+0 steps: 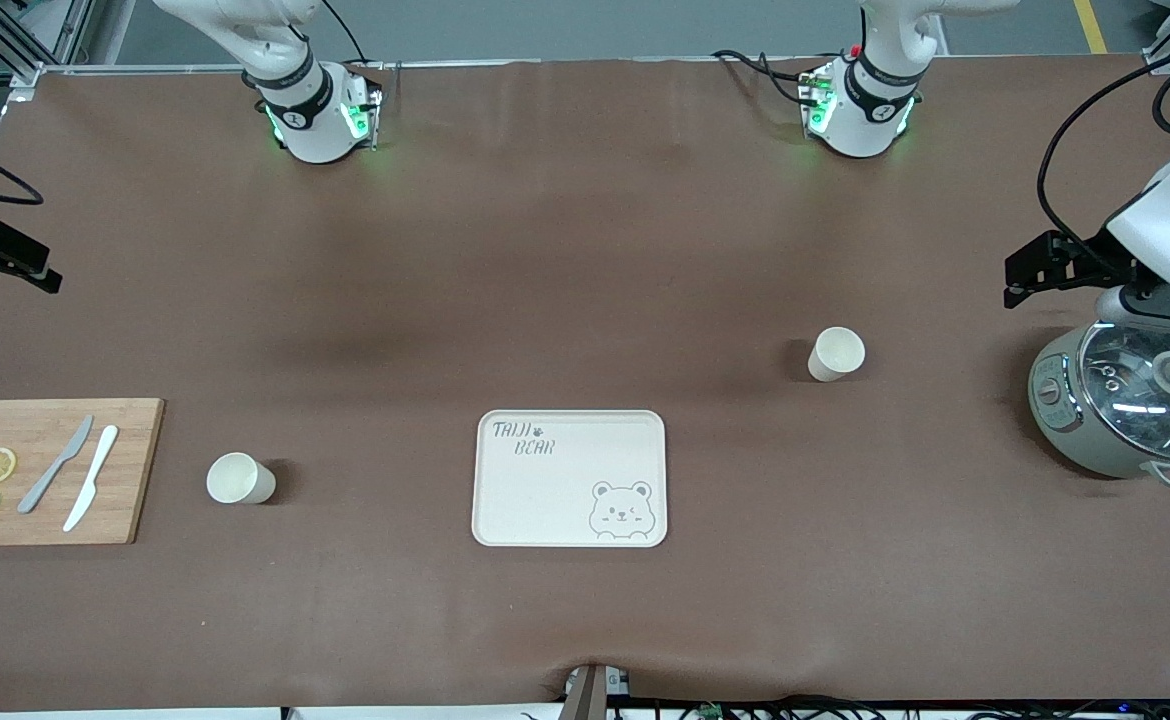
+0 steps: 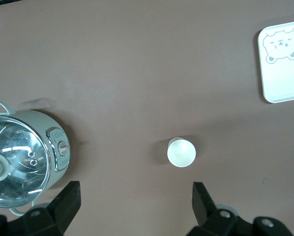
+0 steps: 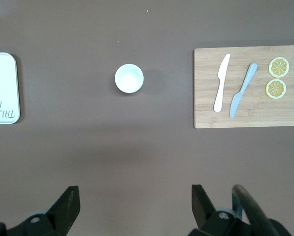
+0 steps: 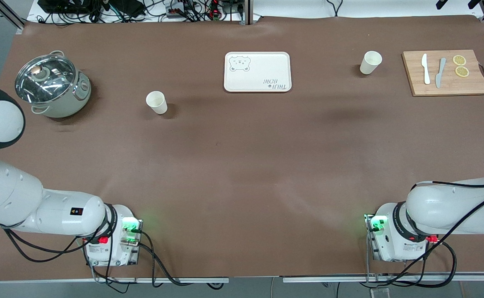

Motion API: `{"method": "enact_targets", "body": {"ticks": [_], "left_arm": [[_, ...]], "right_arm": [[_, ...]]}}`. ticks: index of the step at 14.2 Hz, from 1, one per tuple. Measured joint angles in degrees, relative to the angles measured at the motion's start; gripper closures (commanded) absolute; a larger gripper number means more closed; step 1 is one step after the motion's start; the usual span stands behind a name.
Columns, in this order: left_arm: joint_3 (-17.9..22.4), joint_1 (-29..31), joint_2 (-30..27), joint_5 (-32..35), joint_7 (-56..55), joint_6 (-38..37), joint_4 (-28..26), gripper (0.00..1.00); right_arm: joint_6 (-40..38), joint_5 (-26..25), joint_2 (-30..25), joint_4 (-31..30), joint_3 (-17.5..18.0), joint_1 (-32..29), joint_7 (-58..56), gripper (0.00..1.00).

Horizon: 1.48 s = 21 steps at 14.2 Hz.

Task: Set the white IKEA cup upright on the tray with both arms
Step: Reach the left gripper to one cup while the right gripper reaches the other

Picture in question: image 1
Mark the white IKEA cup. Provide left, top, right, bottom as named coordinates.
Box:
left=807, top=326, right=867, bottom=383
left=206, top=452, right=277, bottom=506

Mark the glass pot lid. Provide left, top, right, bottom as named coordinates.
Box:
left=1080, top=320, right=1170, bottom=466

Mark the grey electric cooking pot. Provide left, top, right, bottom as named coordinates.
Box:
left=1028, top=318, right=1170, bottom=491

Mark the grey plastic knife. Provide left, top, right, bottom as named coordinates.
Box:
left=17, top=415, right=95, bottom=515

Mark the white plastic knife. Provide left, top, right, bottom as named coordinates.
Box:
left=62, top=425, right=120, bottom=533

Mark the bamboo cutting board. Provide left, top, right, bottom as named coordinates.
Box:
left=0, top=398, right=166, bottom=547

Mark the cream bear print tray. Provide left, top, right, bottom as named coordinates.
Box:
left=472, top=409, right=668, bottom=549

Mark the brown table cover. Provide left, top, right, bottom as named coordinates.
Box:
left=0, top=55, right=1170, bottom=709

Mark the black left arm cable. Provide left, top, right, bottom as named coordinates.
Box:
left=1037, top=50, right=1170, bottom=286

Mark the black base cable bundle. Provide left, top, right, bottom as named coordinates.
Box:
left=711, top=48, right=831, bottom=107

